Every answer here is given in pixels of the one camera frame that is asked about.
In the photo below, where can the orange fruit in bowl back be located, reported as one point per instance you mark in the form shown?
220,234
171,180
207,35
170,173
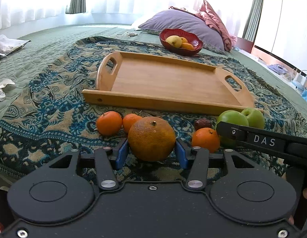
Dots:
184,40

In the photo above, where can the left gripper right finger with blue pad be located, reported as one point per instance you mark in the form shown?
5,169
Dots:
196,160

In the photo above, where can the pink pillow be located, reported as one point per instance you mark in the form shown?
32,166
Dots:
213,20

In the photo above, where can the green curtain right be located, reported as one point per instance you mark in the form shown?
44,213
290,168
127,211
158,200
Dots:
252,23

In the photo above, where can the dark red date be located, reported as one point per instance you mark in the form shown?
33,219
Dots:
202,123

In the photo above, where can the red fluted bowl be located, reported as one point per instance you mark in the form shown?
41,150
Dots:
192,39

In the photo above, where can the crumpled white paper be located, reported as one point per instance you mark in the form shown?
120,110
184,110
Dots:
3,84

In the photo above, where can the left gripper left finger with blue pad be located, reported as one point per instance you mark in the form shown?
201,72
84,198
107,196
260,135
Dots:
107,160

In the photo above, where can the green quilted bedspread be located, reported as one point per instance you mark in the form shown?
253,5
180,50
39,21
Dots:
47,45

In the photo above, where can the orange tangerine behind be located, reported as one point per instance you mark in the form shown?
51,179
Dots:
129,120

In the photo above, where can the large brownish orange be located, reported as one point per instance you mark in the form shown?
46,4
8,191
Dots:
151,139

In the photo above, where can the orange fruit in bowl front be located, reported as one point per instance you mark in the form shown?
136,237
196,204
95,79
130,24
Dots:
187,46

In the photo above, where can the white plastic bag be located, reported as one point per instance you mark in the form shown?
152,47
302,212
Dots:
8,45

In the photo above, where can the orange tangerine far left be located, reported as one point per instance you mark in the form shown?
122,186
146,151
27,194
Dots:
109,123

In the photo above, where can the orange fruit in bowl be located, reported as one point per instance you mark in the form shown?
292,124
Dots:
187,46
184,40

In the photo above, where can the yellow pear in bowl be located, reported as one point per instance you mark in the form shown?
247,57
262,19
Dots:
174,41

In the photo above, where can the wooden serving tray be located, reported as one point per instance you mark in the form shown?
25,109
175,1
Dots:
152,82

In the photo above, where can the blue paisley throw blanket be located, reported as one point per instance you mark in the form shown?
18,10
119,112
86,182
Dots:
51,117

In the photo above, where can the purple pillow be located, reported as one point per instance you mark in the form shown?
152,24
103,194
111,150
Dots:
175,19

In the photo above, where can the small orange tangerine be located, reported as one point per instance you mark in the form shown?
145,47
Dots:
206,138

